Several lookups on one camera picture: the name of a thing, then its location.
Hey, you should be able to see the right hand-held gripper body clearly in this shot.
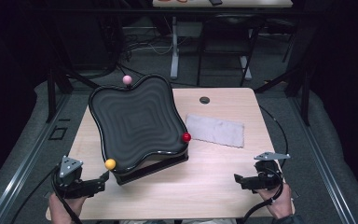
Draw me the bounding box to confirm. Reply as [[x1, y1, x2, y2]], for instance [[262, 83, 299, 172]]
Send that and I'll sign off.
[[251, 151, 292, 191]]

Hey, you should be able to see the yellow ball knob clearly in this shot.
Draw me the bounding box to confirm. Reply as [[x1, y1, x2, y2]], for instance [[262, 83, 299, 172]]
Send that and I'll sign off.
[[104, 158, 117, 171]]

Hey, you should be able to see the white quilted cloth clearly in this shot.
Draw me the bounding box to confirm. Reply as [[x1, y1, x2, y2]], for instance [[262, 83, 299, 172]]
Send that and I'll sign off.
[[186, 113, 245, 148]]

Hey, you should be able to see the black wavy tray with base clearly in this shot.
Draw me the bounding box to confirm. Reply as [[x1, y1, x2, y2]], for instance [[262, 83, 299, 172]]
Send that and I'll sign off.
[[88, 73, 192, 187]]

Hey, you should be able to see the person's right hand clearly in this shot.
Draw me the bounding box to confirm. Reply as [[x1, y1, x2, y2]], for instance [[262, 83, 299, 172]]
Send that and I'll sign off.
[[255, 182, 293, 220]]

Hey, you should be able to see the person's left hand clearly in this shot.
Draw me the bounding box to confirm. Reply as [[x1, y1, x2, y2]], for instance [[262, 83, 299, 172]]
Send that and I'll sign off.
[[48, 192, 88, 224]]

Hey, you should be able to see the black metal stand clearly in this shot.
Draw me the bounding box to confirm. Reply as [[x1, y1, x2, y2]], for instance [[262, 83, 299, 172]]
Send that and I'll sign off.
[[255, 62, 311, 127], [46, 66, 105, 124]]

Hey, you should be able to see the white table leg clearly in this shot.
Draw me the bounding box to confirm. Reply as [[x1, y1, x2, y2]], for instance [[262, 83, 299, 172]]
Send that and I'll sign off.
[[170, 16, 181, 80], [239, 55, 253, 81]]

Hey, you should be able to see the black chair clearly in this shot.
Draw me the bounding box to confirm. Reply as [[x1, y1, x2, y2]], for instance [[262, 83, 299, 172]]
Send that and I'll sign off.
[[196, 14, 266, 88]]

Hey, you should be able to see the right hand-held gripper cable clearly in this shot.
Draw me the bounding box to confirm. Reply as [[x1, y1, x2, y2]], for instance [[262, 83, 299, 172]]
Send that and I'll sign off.
[[241, 167, 285, 224]]

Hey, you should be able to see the black floor cable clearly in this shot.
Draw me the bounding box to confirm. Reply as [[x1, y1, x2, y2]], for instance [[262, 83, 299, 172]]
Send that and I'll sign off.
[[10, 167, 59, 224], [258, 105, 290, 169]]

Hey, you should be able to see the aluminium floor rail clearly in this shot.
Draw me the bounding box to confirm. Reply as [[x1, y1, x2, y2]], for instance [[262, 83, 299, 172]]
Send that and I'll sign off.
[[288, 92, 358, 224], [0, 92, 73, 224]]

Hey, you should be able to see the tangle of floor cables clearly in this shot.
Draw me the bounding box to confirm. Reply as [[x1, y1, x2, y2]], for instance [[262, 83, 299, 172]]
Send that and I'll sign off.
[[117, 31, 175, 63]]

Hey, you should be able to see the black horizontal frame bar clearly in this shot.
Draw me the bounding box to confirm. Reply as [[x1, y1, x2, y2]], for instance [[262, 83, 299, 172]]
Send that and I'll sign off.
[[40, 7, 327, 17]]

